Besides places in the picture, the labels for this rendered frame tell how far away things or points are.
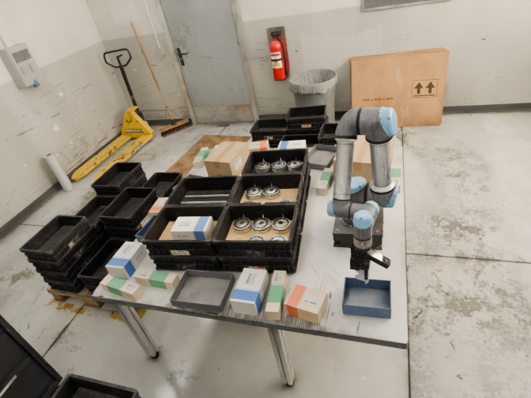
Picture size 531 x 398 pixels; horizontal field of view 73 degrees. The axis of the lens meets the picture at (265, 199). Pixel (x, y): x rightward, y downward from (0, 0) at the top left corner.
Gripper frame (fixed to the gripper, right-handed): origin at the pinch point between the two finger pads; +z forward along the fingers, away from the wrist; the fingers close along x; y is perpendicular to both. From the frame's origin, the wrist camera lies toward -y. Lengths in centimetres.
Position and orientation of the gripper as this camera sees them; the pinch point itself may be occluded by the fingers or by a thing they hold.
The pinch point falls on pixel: (367, 280)
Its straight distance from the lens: 171.5
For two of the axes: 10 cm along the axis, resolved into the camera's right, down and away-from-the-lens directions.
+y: -9.4, -0.5, 3.5
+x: -3.3, 4.9, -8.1
